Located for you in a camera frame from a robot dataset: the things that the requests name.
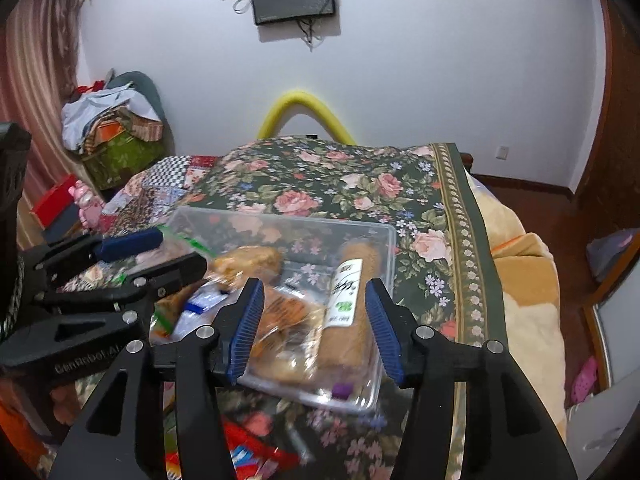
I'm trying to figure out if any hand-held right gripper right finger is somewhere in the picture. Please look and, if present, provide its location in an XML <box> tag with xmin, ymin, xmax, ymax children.
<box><xmin>364</xmin><ymin>277</ymin><xmax>578</xmax><ymax>480</ymax></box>

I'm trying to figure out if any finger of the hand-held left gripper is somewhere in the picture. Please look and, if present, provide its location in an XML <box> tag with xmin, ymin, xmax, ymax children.
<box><xmin>20</xmin><ymin>228</ymin><xmax>164</xmax><ymax>283</ymax></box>
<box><xmin>32</xmin><ymin>253</ymin><xmax>207</xmax><ymax>322</ymax></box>

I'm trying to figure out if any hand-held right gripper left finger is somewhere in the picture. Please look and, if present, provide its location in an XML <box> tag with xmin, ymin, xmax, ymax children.
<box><xmin>47</xmin><ymin>277</ymin><xmax>266</xmax><ymax>480</ymax></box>

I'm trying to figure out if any blue and white packet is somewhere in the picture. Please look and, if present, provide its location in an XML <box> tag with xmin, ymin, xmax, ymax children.
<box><xmin>182</xmin><ymin>282</ymin><xmax>228</xmax><ymax>331</ymax></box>

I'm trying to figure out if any clear bag of orange pastries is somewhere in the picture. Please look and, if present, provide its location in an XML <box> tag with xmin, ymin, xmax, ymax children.
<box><xmin>247</xmin><ymin>285</ymin><xmax>326</xmax><ymax>386</ymax></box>

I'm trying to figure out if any brown roll with white label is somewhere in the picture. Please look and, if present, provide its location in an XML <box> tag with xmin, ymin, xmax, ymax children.
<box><xmin>317</xmin><ymin>240</ymin><xmax>386</xmax><ymax>386</ymax></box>

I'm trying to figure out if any clear plastic container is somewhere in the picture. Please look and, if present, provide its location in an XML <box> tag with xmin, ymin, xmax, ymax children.
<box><xmin>150</xmin><ymin>205</ymin><xmax>398</xmax><ymax>413</ymax></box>

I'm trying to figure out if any pink toy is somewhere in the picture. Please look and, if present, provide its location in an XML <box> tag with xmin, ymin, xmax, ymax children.
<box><xmin>67</xmin><ymin>180</ymin><xmax>106</xmax><ymax>226</ymax></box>

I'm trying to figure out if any patchwork quilt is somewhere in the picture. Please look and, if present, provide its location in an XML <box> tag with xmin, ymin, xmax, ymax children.
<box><xmin>85</xmin><ymin>154</ymin><xmax>221</xmax><ymax>241</ymax></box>

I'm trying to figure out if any green printed bag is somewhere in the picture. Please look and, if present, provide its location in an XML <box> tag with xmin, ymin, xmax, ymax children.
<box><xmin>82</xmin><ymin>137</ymin><xmax>166</xmax><ymax>191</ymax></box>

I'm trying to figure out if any red box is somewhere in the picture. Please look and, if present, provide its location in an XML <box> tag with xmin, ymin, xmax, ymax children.
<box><xmin>30</xmin><ymin>175</ymin><xmax>83</xmax><ymax>228</ymax></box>

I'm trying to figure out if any red snack packet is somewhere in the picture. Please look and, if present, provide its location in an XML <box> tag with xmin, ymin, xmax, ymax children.
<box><xmin>165</xmin><ymin>420</ymin><xmax>301</xmax><ymax>480</ymax></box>

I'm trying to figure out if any patterned cloth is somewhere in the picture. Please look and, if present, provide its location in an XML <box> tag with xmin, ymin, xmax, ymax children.
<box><xmin>80</xmin><ymin>115</ymin><xmax>166</xmax><ymax>156</ymax></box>

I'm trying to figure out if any pile of clothes on chair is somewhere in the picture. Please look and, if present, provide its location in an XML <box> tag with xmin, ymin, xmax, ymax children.
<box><xmin>61</xmin><ymin>87</ymin><xmax>163</xmax><ymax>151</ymax></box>

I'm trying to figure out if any yellow fleece blanket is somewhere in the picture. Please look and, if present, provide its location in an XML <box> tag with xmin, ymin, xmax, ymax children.
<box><xmin>465</xmin><ymin>165</ymin><xmax>566</xmax><ymax>411</ymax></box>

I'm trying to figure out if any floral bedspread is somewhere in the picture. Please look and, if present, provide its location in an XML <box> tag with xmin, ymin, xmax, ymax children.
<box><xmin>60</xmin><ymin>137</ymin><xmax>498</xmax><ymax>480</ymax></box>

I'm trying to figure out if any grey-green chair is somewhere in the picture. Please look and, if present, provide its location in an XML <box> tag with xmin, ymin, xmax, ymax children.
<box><xmin>105</xmin><ymin>71</ymin><xmax>168</xmax><ymax>151</ymax></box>

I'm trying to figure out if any striped curtain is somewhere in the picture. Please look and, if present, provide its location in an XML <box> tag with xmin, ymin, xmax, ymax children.
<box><xmin>0</xmin><ymin>0</ymin><xmax>96</xmax><ymax>221</ymax></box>

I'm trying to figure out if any pink slipper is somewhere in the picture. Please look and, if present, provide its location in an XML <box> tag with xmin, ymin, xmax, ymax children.
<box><xmin>571</xmin><ymin>357</ymin><xmax>599</xmax><ymax>403</ymax></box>

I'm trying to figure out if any yellow foam tube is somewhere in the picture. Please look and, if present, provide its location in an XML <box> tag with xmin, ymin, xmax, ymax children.
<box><xmin>256</xmin><ymin>90</ymin><xmax>357</xmax><ymax>145</ymax></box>

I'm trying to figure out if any white appliance with stickers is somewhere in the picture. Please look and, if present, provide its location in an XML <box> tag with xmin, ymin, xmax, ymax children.
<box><xmin>565</xmin><ymin>375</ymin><xmax>640</xmax><ymax>480</ymax></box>

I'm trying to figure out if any grey cloth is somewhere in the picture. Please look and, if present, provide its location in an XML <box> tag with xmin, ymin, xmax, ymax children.
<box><xmin>586</xmin><ymin>228</ymin><xmax>640</xmax><ymax>283</ymax></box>

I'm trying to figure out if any wardrobe sliding door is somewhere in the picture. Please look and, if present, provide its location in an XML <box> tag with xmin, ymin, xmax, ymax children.
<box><xmin>582</xmin><ymin>255</ymin><xmax>640</xmax><ymax>391</ymax></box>

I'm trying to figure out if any wooden door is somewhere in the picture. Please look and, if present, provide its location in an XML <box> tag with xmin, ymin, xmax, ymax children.
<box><xmin>570</xmin><ymin>0</ymin><xmax>640</xmax><ymax>261</ymax></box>

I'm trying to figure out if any black cable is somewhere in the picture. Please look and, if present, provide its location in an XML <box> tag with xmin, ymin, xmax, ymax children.
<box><xmin>296</xmin><ymin>16</ymin><xmax>322</xmax><ymax>52</ymax></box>

